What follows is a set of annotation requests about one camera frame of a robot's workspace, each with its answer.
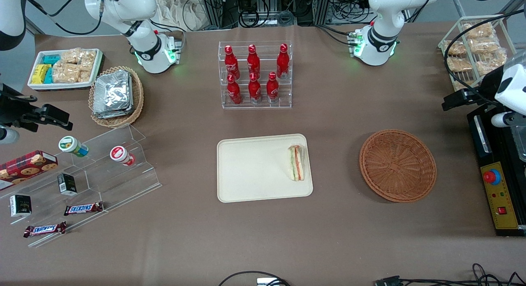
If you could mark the clear acrylic bottle rack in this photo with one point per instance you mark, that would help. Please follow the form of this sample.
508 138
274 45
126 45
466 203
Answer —
263 51

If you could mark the triangle sandwich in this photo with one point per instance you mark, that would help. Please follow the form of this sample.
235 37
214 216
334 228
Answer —
296 164

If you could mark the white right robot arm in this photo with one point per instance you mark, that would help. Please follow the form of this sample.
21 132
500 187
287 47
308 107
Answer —
141 47

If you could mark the red lid cup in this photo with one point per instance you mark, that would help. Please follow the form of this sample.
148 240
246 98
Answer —
119 153

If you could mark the white rectangular snack tray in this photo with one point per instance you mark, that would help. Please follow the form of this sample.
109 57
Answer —
61 86

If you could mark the clear plastic container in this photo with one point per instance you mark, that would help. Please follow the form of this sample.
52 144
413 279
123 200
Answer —
520 144

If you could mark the red tartan cookie box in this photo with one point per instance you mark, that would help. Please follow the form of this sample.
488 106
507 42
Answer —
24 167

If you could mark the small black box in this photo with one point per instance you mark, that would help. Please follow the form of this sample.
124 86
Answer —
20 206
67 184

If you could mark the round brown wicker basket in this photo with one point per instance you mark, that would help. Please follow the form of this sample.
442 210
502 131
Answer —
396 167

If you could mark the clear rice cracker pack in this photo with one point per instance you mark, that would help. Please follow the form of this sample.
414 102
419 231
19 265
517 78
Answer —
88 56
70 56
65 73
85 72

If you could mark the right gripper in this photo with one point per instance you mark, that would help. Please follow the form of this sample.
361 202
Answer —
11 110

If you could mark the black yellow control box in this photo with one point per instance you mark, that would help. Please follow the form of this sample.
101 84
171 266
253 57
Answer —
503 195

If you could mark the beige cloth bag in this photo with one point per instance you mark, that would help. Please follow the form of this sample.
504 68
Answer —
176 10

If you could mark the bagged bread pack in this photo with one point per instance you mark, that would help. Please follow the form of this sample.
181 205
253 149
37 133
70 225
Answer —
477 30
484 46
464 84
459 64
455 48
489 64

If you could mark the silver foil pouch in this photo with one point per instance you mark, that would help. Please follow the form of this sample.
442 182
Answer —
113 91
111 115

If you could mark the cream plastic tray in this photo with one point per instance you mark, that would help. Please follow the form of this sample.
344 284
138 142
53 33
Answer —
254 167

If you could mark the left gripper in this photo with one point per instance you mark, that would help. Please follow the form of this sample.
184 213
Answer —
487 87

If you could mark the teal snack pack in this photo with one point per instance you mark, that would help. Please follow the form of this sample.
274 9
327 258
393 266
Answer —
49 76
51 59

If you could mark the red emergency stop button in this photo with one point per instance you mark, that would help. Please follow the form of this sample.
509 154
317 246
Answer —
492 177

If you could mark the red cola bottle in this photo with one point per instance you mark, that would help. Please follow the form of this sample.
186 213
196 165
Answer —
234 93
272 89
282 64
231 64
253 64
254 91

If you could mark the aluminium frame post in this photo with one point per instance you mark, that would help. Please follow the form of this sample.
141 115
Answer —
213 6
322 6

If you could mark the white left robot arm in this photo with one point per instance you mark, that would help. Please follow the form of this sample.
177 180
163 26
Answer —
382 14

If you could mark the yellow snack pack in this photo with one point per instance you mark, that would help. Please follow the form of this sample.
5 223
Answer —
40 73

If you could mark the clear acrylic step shelf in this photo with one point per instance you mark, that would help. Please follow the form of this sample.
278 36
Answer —
119 183

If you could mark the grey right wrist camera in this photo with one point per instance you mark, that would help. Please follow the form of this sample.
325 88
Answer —
8 136

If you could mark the brown Snickers bar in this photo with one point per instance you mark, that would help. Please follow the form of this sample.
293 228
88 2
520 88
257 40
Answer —
45 229
83 208

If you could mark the green lid cup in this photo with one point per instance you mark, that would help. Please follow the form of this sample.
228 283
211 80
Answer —
70 145

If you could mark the oval tan wicker basket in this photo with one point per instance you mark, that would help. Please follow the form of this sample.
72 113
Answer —
137 97

